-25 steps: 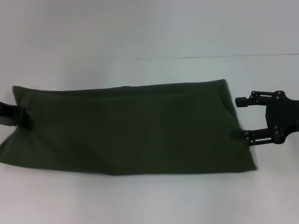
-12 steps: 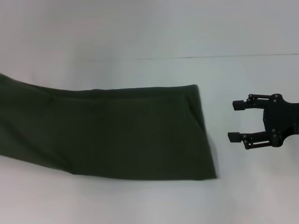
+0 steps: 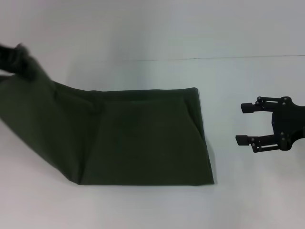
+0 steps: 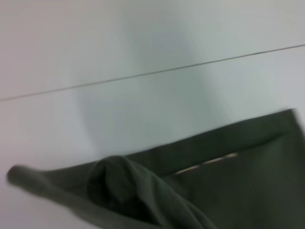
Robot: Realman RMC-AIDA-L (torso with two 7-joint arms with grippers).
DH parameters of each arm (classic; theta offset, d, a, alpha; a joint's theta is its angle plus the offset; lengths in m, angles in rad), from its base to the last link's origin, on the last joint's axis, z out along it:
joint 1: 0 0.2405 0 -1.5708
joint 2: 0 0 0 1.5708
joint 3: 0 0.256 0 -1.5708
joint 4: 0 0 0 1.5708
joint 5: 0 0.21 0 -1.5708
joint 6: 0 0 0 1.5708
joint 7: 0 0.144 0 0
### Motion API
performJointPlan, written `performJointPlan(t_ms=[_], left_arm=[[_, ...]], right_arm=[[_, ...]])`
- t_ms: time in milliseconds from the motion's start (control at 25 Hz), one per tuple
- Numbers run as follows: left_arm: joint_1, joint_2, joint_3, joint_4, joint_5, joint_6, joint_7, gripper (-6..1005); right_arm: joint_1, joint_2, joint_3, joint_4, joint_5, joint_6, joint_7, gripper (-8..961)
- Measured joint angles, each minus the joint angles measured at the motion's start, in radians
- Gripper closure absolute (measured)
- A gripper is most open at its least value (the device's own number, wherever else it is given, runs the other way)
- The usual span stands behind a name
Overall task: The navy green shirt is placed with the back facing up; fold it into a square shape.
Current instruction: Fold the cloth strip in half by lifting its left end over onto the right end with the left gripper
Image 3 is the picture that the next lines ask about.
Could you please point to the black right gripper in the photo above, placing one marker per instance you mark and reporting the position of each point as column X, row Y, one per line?
column 288, row 124

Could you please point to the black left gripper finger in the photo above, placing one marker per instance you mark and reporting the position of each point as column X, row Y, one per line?
column 15, row 59

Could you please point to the dark green shirt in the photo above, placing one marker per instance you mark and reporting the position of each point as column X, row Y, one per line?
column 119, row 136

